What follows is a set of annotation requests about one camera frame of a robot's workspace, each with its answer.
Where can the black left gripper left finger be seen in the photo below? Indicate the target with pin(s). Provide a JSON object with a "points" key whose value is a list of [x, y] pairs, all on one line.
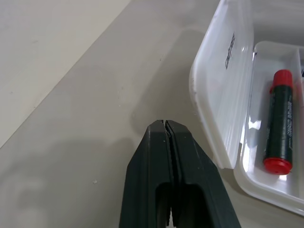
{"points": [[147, 166]]}

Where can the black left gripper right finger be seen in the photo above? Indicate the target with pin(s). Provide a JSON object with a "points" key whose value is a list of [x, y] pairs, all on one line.
{"points": [[197, 185]]}

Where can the black marker with red cap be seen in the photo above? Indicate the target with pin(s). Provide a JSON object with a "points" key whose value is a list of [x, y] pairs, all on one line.
{"points": [[279, 123]]}

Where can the white pen case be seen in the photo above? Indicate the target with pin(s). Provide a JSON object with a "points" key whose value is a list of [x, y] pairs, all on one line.
{"points": [[225, 95]]}

